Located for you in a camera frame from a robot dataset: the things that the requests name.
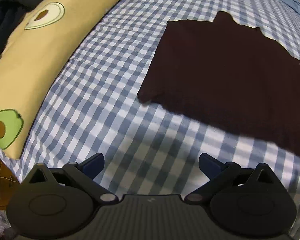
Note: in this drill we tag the dark maroon t-shirt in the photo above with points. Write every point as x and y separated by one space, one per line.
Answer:
229 76

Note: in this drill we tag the yellow avocado print pillow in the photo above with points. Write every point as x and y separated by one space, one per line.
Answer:
36 52

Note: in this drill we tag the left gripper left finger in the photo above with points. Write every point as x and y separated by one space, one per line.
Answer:
83 176

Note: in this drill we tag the blue white checkered bedsheet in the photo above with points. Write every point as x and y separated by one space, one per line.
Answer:
92 106

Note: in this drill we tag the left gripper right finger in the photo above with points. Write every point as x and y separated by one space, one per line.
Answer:
219 175

